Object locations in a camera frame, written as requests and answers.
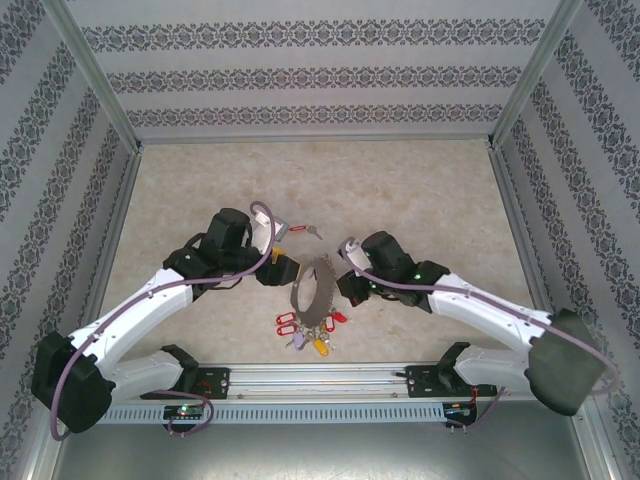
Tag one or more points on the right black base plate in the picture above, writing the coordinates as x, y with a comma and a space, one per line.
420, 382

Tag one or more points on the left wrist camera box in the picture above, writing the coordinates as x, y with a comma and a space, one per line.
262, 235

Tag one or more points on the purple key tag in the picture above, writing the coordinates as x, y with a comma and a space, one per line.
297, 341

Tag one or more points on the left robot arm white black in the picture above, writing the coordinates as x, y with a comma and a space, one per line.
135, 310

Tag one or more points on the aluminium frame post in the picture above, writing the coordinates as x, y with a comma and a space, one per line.
532, 75
92, 75

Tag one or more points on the right green circuit board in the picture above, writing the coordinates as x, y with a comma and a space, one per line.
457, 410

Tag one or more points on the aluminium table edge rail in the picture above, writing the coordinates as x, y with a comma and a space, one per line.
117, 225
315, 140
519, 225

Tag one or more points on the green circuit board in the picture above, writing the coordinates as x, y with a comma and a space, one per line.
457, 410
185, 412

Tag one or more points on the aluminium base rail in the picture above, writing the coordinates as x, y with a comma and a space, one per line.
320, 380

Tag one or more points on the small silver key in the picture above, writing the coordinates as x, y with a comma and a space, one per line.
314, 231

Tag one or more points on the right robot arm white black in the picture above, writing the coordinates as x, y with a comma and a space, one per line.
490, 320

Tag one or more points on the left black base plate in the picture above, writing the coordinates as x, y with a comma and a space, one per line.
220, 382

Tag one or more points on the grey metal sheet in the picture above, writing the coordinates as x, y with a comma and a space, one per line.
320, 455

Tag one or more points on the yellow key tag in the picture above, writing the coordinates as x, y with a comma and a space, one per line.
314, 344
322, 349

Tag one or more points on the left green circuit board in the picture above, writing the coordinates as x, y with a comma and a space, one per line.
185, 412

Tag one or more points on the red key tag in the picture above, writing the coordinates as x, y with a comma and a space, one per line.
298, 228
285, 331
284, 319
329, 325
338, 318

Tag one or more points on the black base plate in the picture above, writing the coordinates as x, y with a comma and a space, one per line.
220, 382
420, 382

